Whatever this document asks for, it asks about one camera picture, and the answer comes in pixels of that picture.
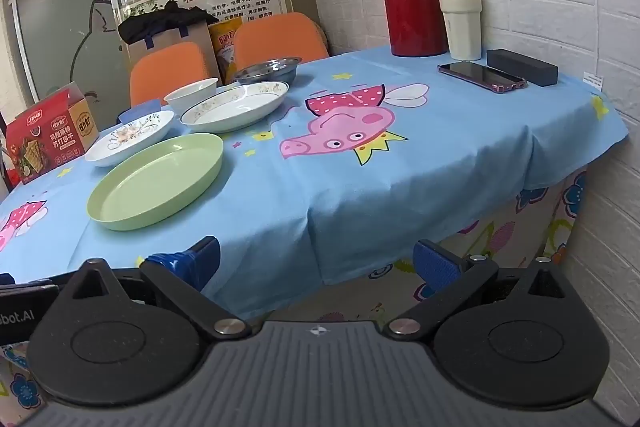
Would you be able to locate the smartphone in purple case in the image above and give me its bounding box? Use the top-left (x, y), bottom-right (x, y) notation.
top-left (437, 61), bottom-right (528, 94)

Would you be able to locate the cream cup with lid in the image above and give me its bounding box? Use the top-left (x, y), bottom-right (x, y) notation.
top-left (439, 0), bottom-right (483, 61)

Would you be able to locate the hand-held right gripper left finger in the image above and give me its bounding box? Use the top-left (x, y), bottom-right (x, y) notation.
top-left (57, 236), bottom-right (253, 342)

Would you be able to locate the orange chair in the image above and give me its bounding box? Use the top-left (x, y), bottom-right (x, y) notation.
top-left (233, 13), bottom-right (330, 72)
top-left (130, 42), bottom-right (210, 106)

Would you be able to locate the green plastic plate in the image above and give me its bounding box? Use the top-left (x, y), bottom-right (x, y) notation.
top-left (86, 133), bottom-right (225, 232)

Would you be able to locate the white ceramic bowl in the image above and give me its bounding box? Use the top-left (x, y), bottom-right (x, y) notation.
top-left (163, 77), bottom-right (221, 116)

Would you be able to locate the round white floral plate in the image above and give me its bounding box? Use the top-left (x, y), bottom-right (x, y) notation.
top-left (84, 110), bottom-right (176, 168)

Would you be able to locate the black cloth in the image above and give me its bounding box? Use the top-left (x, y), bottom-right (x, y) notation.
top-left (117, 4), bottom-right (220, 45)

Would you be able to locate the brown paper bag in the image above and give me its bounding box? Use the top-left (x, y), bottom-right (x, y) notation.
top-left (122, 21), bottom-right (221, 80)

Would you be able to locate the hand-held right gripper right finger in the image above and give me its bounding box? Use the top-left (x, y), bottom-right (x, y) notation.
top-left (385, 239), bottom-right (576, 341)

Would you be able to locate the white floral table cover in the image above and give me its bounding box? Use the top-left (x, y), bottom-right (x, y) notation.
top-left (0, 164), bottom-right (590, 410)

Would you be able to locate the blue cartoon pig tablecloth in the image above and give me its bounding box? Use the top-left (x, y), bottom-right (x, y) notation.
top-left (0, 44), bottom-right (628, 308)

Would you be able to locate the frosted glass door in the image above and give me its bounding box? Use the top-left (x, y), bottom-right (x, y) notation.
top-left (0, 0), bottom-right (126, 128)

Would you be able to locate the blue translucent bowl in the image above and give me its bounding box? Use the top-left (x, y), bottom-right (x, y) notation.
top-left (116, 106), bottom-right (170, 124)

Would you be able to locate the yellow snack bag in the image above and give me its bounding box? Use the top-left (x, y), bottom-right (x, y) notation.
top-left (209, 18), bottom-right (244, 80)

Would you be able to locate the stainless steel bowl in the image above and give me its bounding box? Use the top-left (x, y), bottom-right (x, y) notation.
top-left (232, 56), bottom-right (303, 86)

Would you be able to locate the black rectangular case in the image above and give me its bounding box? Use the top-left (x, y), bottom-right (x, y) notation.
top-left (486, 49), bottom-right (559, 86)

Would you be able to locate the oval white floral plate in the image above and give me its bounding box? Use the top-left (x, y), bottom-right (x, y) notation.
top-left (179, 81), bottom-right (291, 134)

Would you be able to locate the red cracker box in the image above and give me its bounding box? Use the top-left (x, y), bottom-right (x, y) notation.
top-left (4, 82), bottom-right (100, 185)

